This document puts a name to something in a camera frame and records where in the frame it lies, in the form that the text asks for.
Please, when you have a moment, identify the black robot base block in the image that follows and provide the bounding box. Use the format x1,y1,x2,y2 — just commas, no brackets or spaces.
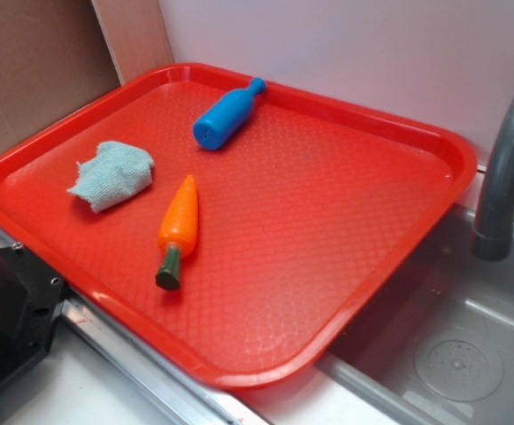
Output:
0,247,67,392

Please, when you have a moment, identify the orange toy carrot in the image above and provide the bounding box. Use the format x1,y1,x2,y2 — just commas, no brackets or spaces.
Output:
156,174,199,291

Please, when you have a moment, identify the red plastic tray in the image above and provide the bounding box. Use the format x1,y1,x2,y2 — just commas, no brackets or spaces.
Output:
0,64,477,389

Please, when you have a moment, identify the blue toy bottle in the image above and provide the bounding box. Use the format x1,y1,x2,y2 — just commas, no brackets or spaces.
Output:
193,78,266,151

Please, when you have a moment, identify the light blue cloth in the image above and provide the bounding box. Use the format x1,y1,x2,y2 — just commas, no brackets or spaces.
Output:
67,141,154,213

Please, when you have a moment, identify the grey toy sink basin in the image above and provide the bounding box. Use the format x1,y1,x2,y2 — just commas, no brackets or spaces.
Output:
234,203,514,425

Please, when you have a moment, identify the grey toy faucet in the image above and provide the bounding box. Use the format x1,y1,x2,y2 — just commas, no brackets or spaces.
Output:
472,98,514,261

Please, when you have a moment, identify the brown cardboard panel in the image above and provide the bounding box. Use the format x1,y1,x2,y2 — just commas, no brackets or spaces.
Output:
0,1,173,154

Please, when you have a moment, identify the silver metal rail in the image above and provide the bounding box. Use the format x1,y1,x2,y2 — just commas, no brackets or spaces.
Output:
0,206,275,425

